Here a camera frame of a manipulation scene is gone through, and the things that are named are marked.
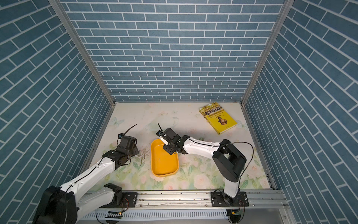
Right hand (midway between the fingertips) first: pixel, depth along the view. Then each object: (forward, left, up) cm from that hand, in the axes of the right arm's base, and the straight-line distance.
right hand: (169, 143), depth 88 cm
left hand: (-4, +19, 0) cm, 20 cm away
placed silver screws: (-4, +17, -6) cm, 18 cm away
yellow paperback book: (+25, -36, -3) cm, 43 cm away
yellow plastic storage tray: (-12, +2, -5) cm, 13 cm away
